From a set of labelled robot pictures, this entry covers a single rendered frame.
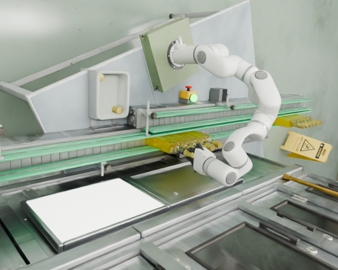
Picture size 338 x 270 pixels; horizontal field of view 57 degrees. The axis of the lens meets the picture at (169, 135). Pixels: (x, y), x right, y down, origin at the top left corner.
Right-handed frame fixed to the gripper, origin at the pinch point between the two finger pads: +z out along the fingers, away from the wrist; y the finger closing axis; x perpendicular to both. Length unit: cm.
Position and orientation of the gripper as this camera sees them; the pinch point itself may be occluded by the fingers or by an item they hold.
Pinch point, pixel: (191, 154)
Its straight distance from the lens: 138.3
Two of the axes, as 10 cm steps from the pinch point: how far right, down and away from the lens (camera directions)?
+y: 0.6, -9.7, -2.5
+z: -4.5, -2.5, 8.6
